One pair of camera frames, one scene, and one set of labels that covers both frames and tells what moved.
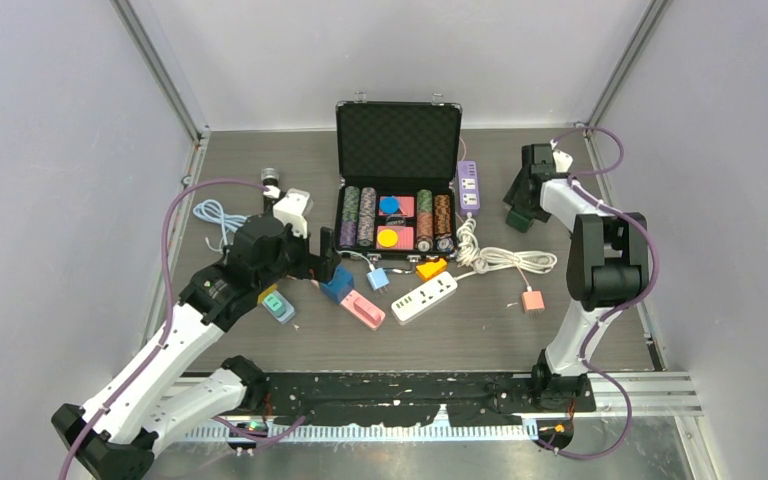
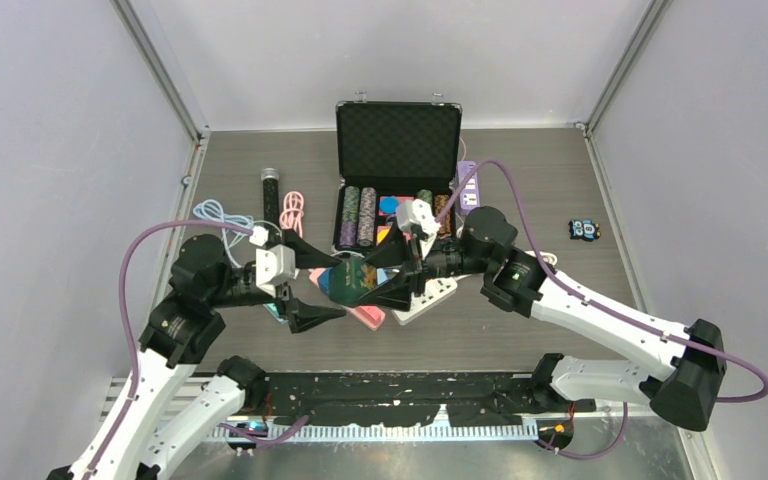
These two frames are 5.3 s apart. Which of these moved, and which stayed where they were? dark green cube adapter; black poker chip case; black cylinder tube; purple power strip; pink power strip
Moved: dark green cube adapter
Stayed: black cylinder tube; black poker chip case; purple power strip; pink power strip
